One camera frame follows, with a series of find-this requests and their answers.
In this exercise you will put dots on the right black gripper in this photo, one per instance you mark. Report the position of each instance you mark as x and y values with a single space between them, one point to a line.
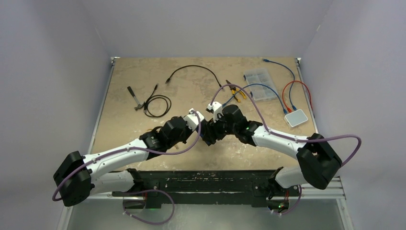
210 127

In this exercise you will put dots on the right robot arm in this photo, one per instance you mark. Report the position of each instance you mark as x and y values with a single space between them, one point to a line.
318 162

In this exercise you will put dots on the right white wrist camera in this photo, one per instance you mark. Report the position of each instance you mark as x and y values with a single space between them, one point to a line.
215 108

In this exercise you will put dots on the small grey hammer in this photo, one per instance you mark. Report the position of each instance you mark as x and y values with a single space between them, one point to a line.
139 104

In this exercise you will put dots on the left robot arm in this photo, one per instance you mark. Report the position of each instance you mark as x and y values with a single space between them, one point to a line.
76 177

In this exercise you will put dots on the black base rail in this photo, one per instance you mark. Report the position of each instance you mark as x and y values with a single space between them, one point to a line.
234 187

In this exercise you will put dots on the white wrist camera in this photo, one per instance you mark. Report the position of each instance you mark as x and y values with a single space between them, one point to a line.
215 108
193 119

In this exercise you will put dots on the clear plastic organizer box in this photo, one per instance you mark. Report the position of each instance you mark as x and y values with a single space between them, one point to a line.
260 84

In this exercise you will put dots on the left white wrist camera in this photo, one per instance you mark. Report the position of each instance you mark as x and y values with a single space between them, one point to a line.
193 119

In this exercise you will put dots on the white network switch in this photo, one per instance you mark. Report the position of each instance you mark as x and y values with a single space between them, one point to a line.
295 118

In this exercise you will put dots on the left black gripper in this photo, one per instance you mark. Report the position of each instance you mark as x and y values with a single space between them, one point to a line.
189 131

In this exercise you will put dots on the yellow handled pliers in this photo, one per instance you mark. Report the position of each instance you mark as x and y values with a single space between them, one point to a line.
234 92

